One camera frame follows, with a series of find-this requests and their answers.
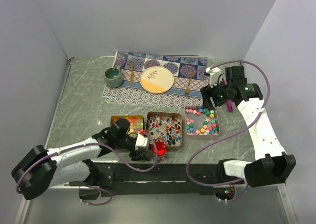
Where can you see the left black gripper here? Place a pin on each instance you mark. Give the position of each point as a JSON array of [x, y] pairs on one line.
[[138, 156]]

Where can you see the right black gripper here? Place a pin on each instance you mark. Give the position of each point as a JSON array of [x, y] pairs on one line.
[[207, 92]]

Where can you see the purple plastic scoop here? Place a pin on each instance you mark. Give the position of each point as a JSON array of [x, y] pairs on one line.
[[229, 104]]

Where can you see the gold tin of gummy stars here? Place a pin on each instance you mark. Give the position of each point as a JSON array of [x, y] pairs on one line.
[[137, 123]]

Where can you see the tin of pastel star candies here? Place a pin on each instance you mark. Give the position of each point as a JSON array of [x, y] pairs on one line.
[[201, 121]]

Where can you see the red jar lid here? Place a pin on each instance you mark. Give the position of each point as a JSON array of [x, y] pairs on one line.
[[159, 148]]

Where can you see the clear glass jar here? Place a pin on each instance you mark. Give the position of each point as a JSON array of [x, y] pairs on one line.
[[159, 157]]

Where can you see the tin of lollipops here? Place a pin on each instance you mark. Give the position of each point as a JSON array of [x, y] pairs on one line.
[[165, 127]]

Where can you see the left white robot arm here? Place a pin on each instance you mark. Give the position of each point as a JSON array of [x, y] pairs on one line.
[[43, 168]]

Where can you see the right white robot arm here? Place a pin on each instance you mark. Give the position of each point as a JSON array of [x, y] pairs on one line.
[[235, 78]]

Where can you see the gold fork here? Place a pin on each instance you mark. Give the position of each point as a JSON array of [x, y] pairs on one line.
[[187, 90]]

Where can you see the patterned placemat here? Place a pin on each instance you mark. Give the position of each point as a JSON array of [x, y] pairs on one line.
[[180, 66]]

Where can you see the cream and orange plate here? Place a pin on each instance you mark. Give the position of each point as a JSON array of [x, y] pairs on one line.
[[157, 80]]

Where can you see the green ceramic mug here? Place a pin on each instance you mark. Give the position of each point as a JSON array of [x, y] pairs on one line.
[[113, 77]]

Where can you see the gold knife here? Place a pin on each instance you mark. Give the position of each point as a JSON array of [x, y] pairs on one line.
[[131, 71]]

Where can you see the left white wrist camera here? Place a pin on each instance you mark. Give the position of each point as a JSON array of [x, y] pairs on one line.
[[142, 142]]

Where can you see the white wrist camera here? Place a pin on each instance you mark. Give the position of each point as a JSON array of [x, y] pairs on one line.
[[142, 142], [213, 74]]

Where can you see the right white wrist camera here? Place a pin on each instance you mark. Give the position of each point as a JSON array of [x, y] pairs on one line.
[[213, 74]]

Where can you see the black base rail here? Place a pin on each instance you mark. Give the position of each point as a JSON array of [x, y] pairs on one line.
[[162, 179]]

